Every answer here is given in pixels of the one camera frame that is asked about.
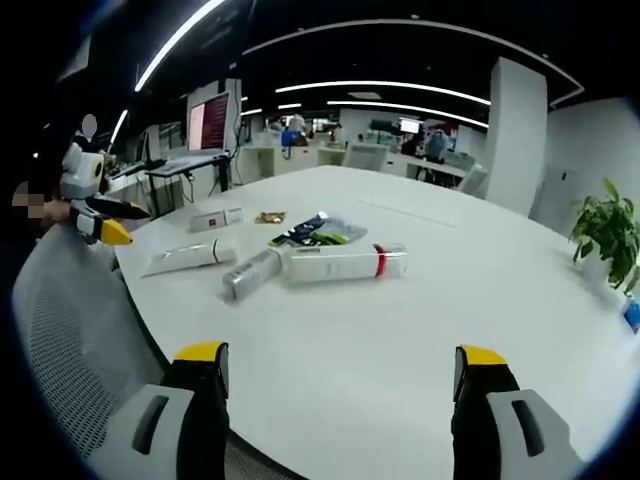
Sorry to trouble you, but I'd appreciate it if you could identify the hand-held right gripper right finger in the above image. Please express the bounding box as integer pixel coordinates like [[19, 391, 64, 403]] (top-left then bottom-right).
[[450, 343, 585, 480]]

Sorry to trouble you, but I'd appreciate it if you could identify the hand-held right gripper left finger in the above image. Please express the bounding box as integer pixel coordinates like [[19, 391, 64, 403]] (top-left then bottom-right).
[[87, 341, 231, 480]]

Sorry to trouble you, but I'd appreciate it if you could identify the white skincare tube black band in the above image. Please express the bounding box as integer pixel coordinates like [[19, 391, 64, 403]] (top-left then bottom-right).
[[139, 237, 238, 279]]

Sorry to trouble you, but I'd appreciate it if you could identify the white skincare box red label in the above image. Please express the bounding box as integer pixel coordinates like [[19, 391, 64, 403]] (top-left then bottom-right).
[[188, 207, 245, 234]]

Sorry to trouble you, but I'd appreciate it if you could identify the small grey skincare bottle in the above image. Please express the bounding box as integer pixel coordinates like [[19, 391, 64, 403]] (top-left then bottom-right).
[[221, 246, 291, 301]]

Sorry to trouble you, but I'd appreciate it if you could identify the large white red-band skincare bottle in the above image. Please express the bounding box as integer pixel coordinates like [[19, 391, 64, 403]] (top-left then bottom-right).
[[282, 242, 410, 288]]

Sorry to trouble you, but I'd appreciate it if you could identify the black standing desk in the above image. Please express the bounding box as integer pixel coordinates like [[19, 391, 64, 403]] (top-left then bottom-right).
[[143, 149, 239, 219]]

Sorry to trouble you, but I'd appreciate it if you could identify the grey mesh office chair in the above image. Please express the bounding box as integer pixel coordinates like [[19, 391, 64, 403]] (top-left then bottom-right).
[[10, 219, 301, 480]]

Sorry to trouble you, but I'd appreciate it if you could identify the large display screen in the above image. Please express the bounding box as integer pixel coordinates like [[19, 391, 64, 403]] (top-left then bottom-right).
[[186, 90, 232, 152]]

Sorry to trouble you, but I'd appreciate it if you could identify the blue white card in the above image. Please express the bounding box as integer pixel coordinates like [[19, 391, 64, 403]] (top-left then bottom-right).
[[622, 294, 640, 335]]

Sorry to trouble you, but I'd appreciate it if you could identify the dark green-striped sachet packet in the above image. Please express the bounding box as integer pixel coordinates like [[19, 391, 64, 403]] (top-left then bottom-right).
[[268, 211, 369, 249]]

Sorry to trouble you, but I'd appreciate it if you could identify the green potted plant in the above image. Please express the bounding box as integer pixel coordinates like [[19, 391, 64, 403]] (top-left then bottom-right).
[[568, 176, 640, 293]]

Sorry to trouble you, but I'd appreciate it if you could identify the white cabinet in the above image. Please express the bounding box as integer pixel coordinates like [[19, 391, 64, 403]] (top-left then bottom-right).
[[528, 163, 581, 236]]

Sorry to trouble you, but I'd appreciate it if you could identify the white office chair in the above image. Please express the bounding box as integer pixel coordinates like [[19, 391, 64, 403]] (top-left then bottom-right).
[[457, 163, 489, 198], [342, 141, 390, 172]]

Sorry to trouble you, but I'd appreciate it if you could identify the white pillar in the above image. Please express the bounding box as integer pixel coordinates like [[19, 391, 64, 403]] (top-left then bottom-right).
[[482, 56, 549, 217]]

